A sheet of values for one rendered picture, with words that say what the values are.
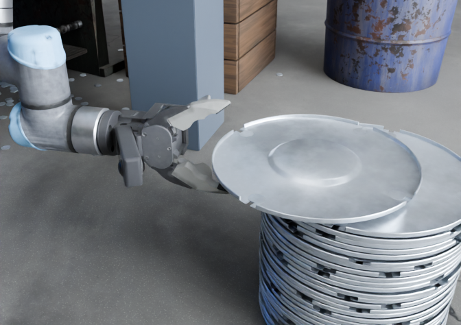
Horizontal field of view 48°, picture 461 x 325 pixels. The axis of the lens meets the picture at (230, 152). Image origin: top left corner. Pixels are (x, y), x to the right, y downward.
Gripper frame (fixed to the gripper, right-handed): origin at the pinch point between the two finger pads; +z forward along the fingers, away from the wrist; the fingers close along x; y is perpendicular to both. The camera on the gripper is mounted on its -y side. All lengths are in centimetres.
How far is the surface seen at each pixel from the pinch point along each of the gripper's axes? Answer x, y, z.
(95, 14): 5, 87, -63
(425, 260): 4.5, -12.9, 26.6
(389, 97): 25, 88, 30
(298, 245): 5.7, -11.9, 11.4
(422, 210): 0.8, -8.1, 26.0
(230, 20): 2, 80, -17
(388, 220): 0.8, -11.0, 21.9
